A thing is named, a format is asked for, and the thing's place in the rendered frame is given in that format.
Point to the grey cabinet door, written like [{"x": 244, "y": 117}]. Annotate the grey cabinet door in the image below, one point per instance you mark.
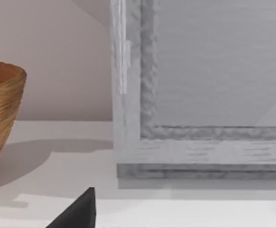
[{"x": 199, "y": 83}]

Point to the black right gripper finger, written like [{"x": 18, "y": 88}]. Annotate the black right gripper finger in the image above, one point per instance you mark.
[{"x": 82, "y": 211}]

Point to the brown woven basket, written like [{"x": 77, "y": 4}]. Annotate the brown woven basket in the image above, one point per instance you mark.
[{"x": 0, "y": 114}]

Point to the grey cabinet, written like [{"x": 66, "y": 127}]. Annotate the grey cabinet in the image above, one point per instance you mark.
[{"x": 138, "y": 174}]

